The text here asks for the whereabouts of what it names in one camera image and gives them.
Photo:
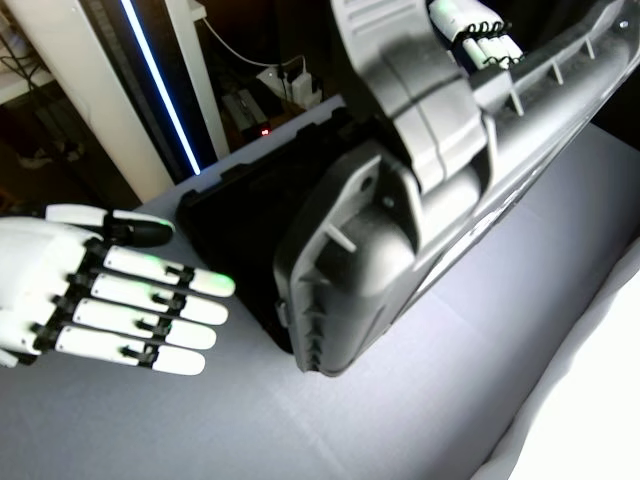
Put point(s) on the grey table cloth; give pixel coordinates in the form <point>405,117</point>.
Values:
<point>400,400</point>

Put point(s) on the white power strip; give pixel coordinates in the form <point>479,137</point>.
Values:
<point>292,82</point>

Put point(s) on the black device with red light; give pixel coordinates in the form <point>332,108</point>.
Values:
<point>247,115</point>

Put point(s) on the blue light strip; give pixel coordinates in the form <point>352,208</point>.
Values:
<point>160,85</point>

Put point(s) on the narrow white frame post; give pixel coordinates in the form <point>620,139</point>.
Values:
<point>192,65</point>

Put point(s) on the wide white frame post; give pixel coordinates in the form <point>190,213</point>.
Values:
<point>85,85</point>

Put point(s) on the black plastic hard case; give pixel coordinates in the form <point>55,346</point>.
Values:
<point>350,280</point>

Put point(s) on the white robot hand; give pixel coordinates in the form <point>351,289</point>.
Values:
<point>452,17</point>
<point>35,280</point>

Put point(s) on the white desk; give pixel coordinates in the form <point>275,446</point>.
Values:
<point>20,70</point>

